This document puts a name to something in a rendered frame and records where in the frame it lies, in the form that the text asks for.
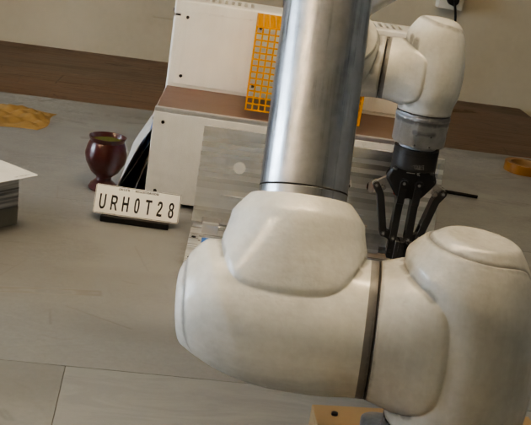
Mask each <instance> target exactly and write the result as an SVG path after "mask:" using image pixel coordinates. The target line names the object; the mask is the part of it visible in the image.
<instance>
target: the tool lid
mask: <svg viewBox="0 0 531 425"><path fill-rule="evenodd" d="M265 143H266V133H260V132H249V131H243V130H237V129H231V128H225V127H219V126H208V125H205V126H204V132H203V139H202V145H201V157H200V163H199V169H198V176H197V182H196V194H195V200H194V207H193V213H192V219H191V220H192V221H199V222H201V220H202V217H208V218H219V219H221V221H220V224H222V225H228V221H229V219H230V217H231V213H232V211H233V209H234V208H235V206H236V205H237V204H238V203H239V202H240V201H242V200H243V199H244V198H245V197H246V196H247V195H249V194H250V193H251V192H252V191H258V190H259V187H260V170H261V168H262V162H263V156H264V149H265ZM392 156H393V152H390V151H384V150H378V149H372V148H361V147H355V146H354V149H353V156H352V163H351V176H350V179H351V186H350V187H349V190H348V197H347V203H349V204H351V205H352V206H353V208H354V209H355V211H356V212H357V214H358V215H359V217H360V219H361V220H362V222H363V224H364V225H366V227H365V236H366V245H367V253H372V254H377V253H378V247H379V246H380V247H386V244H387V239H386V238H385V237H382V236H381V235H380V234H379V231H378V212H377V199H376V192H369V191H368V190H367V183H368V182H370V181H372V179H373V178H377V179H378V178H380V177H383V176H385V175H386V172H387V170H388V169H389V167H390V165H391V161H392ZM238 162H241V163H243V164H244V165H245V171H244V173H242V174H237V173H236V172H235V171H234V170H233V167H234V165H235V164H236V163H238ZM444 165H445V159H437V167H436V171H435V177H436V180H437V184H438V185H439V186H440V187H441V184H442V179H443V170H444ZM431 192H432V189H431V190H429V192H428V193H427V194H426V195H425V196H424V197H423V198H421V199H420V203H419V206H418V208H417V214H416V221H415V226H414V230H413V232H415V230H416V227H417V224H418V223H419V221H420V219H421V216H422V214H423V212H424V210H425V208H426V205H427V203H428V202H429V200H430V198H431V196H432V194H431ZM383 193H384V201H385V216H386V229H389V224H390V219H391V215H392V211H393V205H394V193H393V190H392V188H391V186H390V184H389V183H388V182H387V184H386V189H385V190H384V191H383ZM409 201H410V199H409V198H405V201H404V204H403V207H402V212H401V216H400V224H399V228H398V233H397V237H402V238H403V233H404V228H405V220H406V215H407V211H408V206H409ZM436 216H437V210H436V211H435V213H434V215H433V217H432V220H431V222H430V224H429V226H428V228H427V230H426V233H427V232H430V231H433V230H434V226H435V221H436Z"/></svg>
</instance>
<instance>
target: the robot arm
mask: <svg viewBox="0 0 531 425"><path fill-rule="evenodd" d="M395 1H397V0H283V4H282V6H283V12H282V23H281V30H280V36H279V43H278V49H277V56H276V68H275V74H274V80H273V87H272V93H271V105H270V112H269V118H268V125H267V131H266V137H265V149H264V156H263V162H262V169H261V175H260V187H259V190H258V191H252V192H251V193H250V194H249V195H247V196H246V197H245V198H244V199H243V200H242V201H240V202H239V203H238V204H237V205H236V206H235V208H234V209H233V211H232V213H231V217H230V219H229V221H228V225H227V227H226V229H225V232H224V234H223V238H222V239H206V240H204V241H203V242H202V243H200V244H199V245H198V246H197V247H196V248H195V249H194V250H193V251H192V252H191V253H190V254H189V257H188V258H187V260H186V261H185V262H184V263H183V265H182V266H181V268H180V271H179V274H178V278H177V283H176V290H175V304H174V320H175V330H176V336H177V339H178V341H179V343H180V344H181V345H182V346H183V347H184V348H186V349H187V350H188V351H189V352H191V353H192V354H193V355H195V356H196V357H198V358H199V359H200V360H201V361H203V362H204V363H206V364H208V365H210V366H211V367H213V368H215V369H217V370H219V371H220V372H222V373H225V374H227V375H229V376H231V377H233V378H235V379H239V380H242V381H243V382H246V383H249V384H251V385H256V386H259V387H264V388H267V389H272V390H279V391H285V392H290V393H296V394H302V395H316V396H325V397H348V398H356V399H364V400H366V401H369V402H371V403H373V404H374V405H376V406H379V407H381V408H383V413H382V412H365V413H363V414H362V415H361V419H360V425H523V422H524V418H525V416H526V413H527V410H528V405H529V402H530V398H531V272H530V270H529V267H528V263H527V261H526V259H525V257H524V255H523V252H522V251H521V249H520V248H519V247H518V246H517V245H516V244H515V243H513V242H512V241H511V240H509V239H507V238H505V237H502V236H500V235H499V234H494V233H492V232H489V231H486V230H483V229H477V228H472V227H466V226H447V227H444V228H441V229H438V230H433V231H430V232H427V233H426V230H427V228H428V226H429V224H430V222H431V220H432V217H433V215H434V213H435V211H436V210H437V206H438V204H439V203H440V202H441V201H442V200H443V199H444V198H445V197H446V196H447V192H446V191H445V189H444V188H443V187H440V186H439V185H438V184H437V180H436V177H435V171H436V167H437V159H438V155H439V149H441V148H444V146H445V141H446V136H447V134H448V127H449V123H450V121H451V119H450V118H451V115H452V111H453V108H454V106H455V104H456V103H457V101H458V99H459V94H460V91H461V88H462V84H463V80H464V69H465V38H464V31H463V29H462V27H461V26H460V25H459V24H458V23H457V22H455V21H453V20H451V19H447V18H443V17H438V16H430V15H422V16H421V17H420V18H418V19H417V20H416V21H415V22H414V23H413V24H412V26H411V27H410V28H409V29H408V31H407V35H406V38H403V37H390V36H389V38H388V36H385V35H379V34H378V31H377V30H376V27H375V25H374V24H373V22H372V21H371V19H370V16H371V15H372V14H374V13H376V12H377V11H378V10H380V9H382V8H384V7H386V6H388V5H390V4H391V3H393V2H395ZM387 42H388V43H387ZM360 97H374V98H377V97H378V98H380V99H384V100H389V101H392V102H394V103H396V104H398V105H397V110H396V112H395V114H396V116H395V120H394V129H393V133H392V138H393V139H394V140H395V143H394V151H393V156H392V161H391V165H390V167H389V169H388V170H387V172H386V175H385V176H383V177H380V178H378V179H377V178H373V179H372V183H373V188H374V190H375V191H376V199H377V212H378V231H379V234H380V235H381V236H382V237H385V238H386V239H387V244H386V248H385V255H386V258H389V260H386V261H375V260H369V259H367V245H366V236H365V226H364V224H363V222H362V220H361V219H360V217H359V215H358V214H357V212H356V211H355V209H354V208H353V206H352V205H351V204H349V203H347V197H348V190H349V183H350V176H351V163H352V156H353V149H354V142H355V136H356V129H357V117H358V110H359V103H360ZM387 182H388V183H389V184H390V186H391V188H392V190H393V192H394V205H393V211H392V215H391V219H390V224H389V229H386V216H385V201H384V190H385V189H386V184H387ZM431 189H432V192H431V194H432V196H431V198H430V200H429V202H428V203H427V205H426V208H425V210H424V212H423V214H422V216H421V219H420V221H419V223H418V224H417V227H416V230H415V232H413V230H414V226H415V221H416V214H417V208H418V206H419V203H420V199H421V198H423V197H424V196H425V195H426V194H427V193H428V192H429V190H431ZM405 198H409V199H410V201H409V206H408V211H407V215H406V220H405V228H404V233H403V238H402V237H397V233H398V228H399V224H400V216H401V212H402V207H403V204H404V201H405Z"/></svg>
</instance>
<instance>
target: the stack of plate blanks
mask: <svg viewBox="0 0 531 425"><path fill-rule="evenodd" d="M18 202H19V180H12V181H8V182H3V183H0V228H1V227H4V226H8V225H12V224H16V223H17V220H18V209H19V206H18Z"/></svg>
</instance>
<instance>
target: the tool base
mask: <svg viewBox="0 0 531 425"><path fill-rule="evenodd" d="M218 225H219V223H213V222H207V221H203V222H202V223H193V225H192V227H191V228H190V235H189V239H188V243H187V246H186V251H185V258H184V261H183V263H184V262H185V261H186V260H187V258H188V257H187V256H189V254H190V253H191V252H192V251H193V250H194V249H195V248H196V247H197V246H198V245H199V244H200V241H201V238H202V237H204V238H210V239H222V238H223V234H224V232H223V231H225V229H226V227H223V226H218ZM193 227H198V228H193ZM199 228H201V229H199ZM218 230H222V231H218ZM192 235H194V236H195V238H193V237H191V236H192ZM378 252H380V253H385V249H379V248H378ZM380 253H377V254H372V253H367V259H369V260H375V261H386V260H389V258H386V255H385V254H380Z"/></svg>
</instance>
